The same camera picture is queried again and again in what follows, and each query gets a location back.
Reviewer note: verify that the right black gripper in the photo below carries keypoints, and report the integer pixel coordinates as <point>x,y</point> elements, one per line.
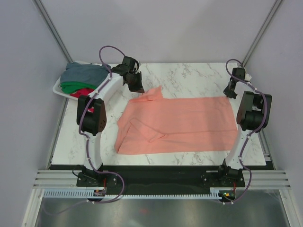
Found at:
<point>228,94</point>

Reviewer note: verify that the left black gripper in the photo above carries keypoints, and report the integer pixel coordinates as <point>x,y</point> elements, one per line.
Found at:
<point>138,88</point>

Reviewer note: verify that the salmon pink t shirt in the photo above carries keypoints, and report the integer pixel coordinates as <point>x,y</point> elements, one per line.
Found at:
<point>152,124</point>

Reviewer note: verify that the white plastic laundry basket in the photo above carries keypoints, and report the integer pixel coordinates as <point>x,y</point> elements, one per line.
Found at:
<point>61,92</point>

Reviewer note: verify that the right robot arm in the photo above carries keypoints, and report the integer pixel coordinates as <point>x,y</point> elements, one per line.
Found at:
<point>252,116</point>

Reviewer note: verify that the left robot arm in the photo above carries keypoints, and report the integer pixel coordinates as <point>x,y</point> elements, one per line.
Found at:
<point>91,109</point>

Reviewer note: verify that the grey blue t shirt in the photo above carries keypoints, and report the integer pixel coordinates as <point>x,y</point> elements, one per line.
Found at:
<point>85,73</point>

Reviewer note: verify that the red t shirt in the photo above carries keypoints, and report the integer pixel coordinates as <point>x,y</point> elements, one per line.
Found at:
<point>81,92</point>

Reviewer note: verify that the green t shirt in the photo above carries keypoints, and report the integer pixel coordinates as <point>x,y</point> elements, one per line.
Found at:
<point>71,87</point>

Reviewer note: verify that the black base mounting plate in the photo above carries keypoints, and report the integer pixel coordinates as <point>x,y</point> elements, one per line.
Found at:
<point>153,179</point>

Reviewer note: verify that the right aluminium frame post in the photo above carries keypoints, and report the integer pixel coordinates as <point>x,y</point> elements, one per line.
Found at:
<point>262,30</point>

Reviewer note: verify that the aluminium frame post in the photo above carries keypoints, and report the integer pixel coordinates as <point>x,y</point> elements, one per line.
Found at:
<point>47,19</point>
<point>262,30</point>

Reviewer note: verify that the left aluminium frame post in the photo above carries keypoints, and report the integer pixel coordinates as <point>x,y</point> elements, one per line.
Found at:
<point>47,19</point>

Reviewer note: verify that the white slotted cable duct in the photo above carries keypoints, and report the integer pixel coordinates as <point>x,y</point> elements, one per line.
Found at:
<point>100,193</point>

